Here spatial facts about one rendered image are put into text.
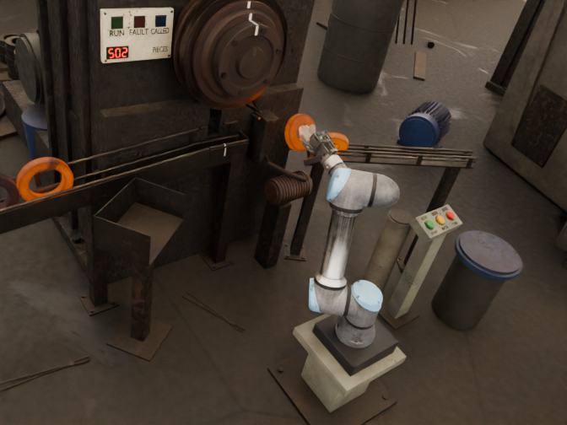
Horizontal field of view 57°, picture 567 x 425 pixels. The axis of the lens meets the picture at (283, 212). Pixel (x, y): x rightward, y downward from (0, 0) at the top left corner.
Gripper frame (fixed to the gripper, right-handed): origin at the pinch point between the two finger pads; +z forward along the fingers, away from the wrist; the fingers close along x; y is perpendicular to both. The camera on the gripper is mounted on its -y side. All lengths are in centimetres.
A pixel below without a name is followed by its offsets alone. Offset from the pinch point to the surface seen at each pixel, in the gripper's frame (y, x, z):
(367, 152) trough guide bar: -10.4, -37.7, -12.5
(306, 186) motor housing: -33.5, -15.1, -8.4
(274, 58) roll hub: 24.1, 14.5, 16.3
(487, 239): -20, -80, -72
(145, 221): -24, 70, -10
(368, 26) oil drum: -62, -209, 142
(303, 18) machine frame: 24, -18, 41
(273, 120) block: -9.3, 0.7, 14.7
